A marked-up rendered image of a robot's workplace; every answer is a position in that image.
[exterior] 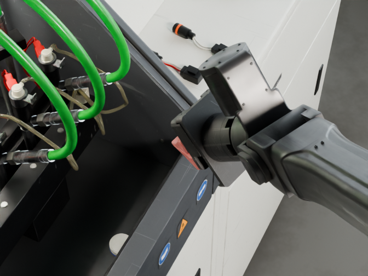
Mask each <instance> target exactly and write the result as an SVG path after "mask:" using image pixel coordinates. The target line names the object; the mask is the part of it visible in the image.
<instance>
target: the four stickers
mask: <svg viewBox="0 0 368 276"><path fill-rule="evenodd" d="M207 180H208V176H207V177H206V178H205V180H204V182H203V183H202V185H201V187H200V188H199V190H198V192H197V204H198V202H199V201H200V199H201V197H202V196H203V194H204V192H205V191H206V188H207ZM187 223H188V210H187V212H186V213H185V215H184V217H183V219H182V220H181V222H180V224H179V225H178V227H177V239H178V238H179V236H180V235H181V233H182V231H183V229H184V228H185V226H186V224H187ZM169 252H170V239H169V241H168V242H167V244H166V246H165V248H164V249H163V251H162V253H161V254H160V256H159V257H158V261H159V269H160V267H161V266H162V264H163V262H164V260H165V259H166V257H167V255H168V253H169Z"/></svg>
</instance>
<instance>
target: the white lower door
mask: <svg viewBox="0 0 368 276"><path fill-rule="evenodd" d="M213 213H214V194H212V197H211V199H210V201H209V202H208V204H207V206H206V208H205V209H204V211H203V213H202V215H201V217H200V218H199V220H198V222H197V224H196V225H195V227H194V229H193V231H192V232H191V234H190V235H189V237H188V239H187V241H186V242H185V244H184V246H183V248H182V249H181V251H180V253H179V255H178V257H177V258H176V260H175V262H174V263H173V265H172V267H171V268H170V271H169V272H168V274H167V275H166V276H210V263H211V243H212V224H213Z"/></svg>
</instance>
